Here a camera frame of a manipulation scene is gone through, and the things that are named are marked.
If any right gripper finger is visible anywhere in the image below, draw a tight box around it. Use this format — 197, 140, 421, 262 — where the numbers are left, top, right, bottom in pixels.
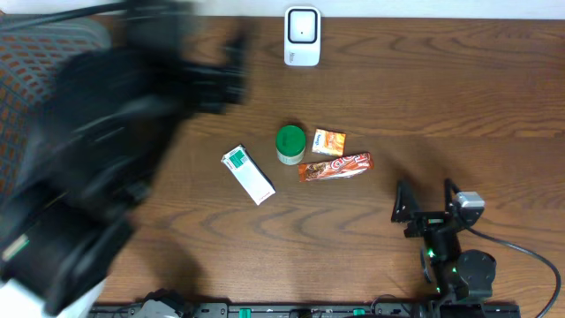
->
391, 180, 419, 223
444, 178, 460, 211

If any white medicine box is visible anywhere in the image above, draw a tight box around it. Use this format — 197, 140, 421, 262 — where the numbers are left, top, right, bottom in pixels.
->
222, 145, 275, 206

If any white barcode scanner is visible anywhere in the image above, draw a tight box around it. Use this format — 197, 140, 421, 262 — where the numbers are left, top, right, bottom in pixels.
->
283, 6, 321, 67

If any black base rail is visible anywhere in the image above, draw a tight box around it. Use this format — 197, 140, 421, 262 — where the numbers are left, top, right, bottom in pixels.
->
87, 291, 521, 318

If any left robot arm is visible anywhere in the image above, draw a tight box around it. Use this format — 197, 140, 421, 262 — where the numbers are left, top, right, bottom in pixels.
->
1, 1, 250, 317

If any orange tissue packet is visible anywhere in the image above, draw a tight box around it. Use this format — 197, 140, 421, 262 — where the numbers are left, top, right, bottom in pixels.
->
312, 129, 346, 157

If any green lid jar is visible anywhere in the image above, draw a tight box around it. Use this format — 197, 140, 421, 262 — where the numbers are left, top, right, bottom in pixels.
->
275, 125, 306, 165

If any red chocolate bar wrapper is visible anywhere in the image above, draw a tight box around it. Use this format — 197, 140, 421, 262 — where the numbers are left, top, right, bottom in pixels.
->
298, 152, 373, 182

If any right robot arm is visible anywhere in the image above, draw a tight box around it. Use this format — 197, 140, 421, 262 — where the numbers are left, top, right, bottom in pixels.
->
391, 179, 496, 302

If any grey plastic mesh basket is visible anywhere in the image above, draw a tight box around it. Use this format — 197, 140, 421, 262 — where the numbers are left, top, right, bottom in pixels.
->
1, 19, 111, 201

